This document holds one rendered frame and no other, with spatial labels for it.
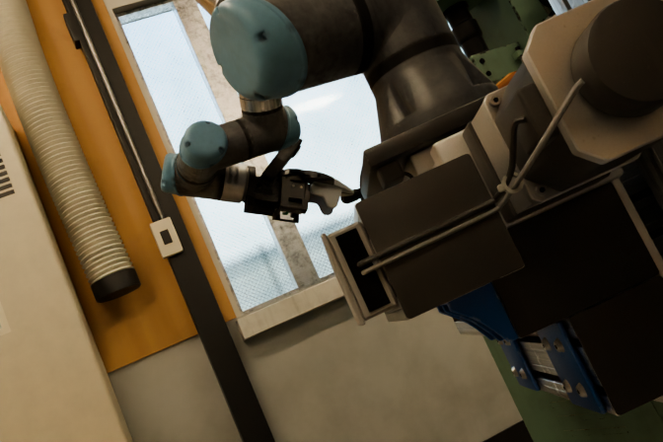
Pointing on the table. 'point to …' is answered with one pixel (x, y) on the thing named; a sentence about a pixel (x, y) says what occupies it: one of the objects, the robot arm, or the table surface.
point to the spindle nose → (466, 29)
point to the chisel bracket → (497, 62)
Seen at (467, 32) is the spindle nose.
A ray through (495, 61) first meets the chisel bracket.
